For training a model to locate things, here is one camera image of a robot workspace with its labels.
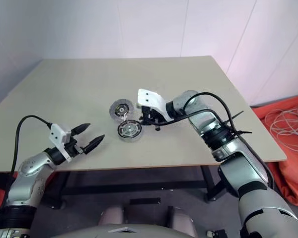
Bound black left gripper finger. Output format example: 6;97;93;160
84;134;106;154
71;122;91;137

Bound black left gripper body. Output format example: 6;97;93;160
64;138;87;158

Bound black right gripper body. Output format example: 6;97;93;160
148;108;166;127

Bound black rotor ring silver spokes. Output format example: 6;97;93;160
119;120;141;137

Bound round metal disc part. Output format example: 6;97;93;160
108;98;135;122

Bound dark rounded grey shape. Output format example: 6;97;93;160
167;207;198;238
99;207;126;226

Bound black rectangular plate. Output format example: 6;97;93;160
130;197;161;205

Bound grey robot torso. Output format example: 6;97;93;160
37;223;241;238

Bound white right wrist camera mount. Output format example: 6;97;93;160
137;88;176;122

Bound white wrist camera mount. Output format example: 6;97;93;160
49;123;73;163
137;88;176;122

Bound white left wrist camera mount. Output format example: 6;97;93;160
49;123;73;163

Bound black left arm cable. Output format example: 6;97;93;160
10;115;52;174

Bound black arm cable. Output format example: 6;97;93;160
149;92;276;191
10;115;52;174

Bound black metal table frame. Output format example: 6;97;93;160
49;163;223;210

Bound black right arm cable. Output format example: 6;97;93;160
149;92;276;191

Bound black cable tie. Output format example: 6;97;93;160
228;130;253;137
227;111;244;123

